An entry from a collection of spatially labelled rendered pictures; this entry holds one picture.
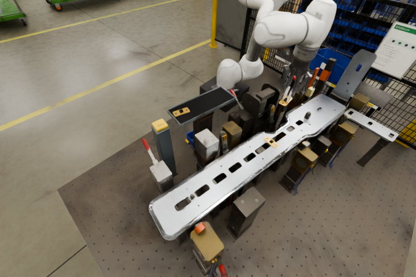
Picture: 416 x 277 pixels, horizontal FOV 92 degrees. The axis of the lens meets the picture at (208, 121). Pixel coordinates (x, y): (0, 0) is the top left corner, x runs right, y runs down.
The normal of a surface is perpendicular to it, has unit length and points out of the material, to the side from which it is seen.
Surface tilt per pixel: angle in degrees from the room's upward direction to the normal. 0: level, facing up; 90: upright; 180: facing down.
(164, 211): 0
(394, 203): 0
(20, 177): 0
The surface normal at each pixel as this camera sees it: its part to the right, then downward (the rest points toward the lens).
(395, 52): -0.80, 0.41
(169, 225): 0.03, -0.70
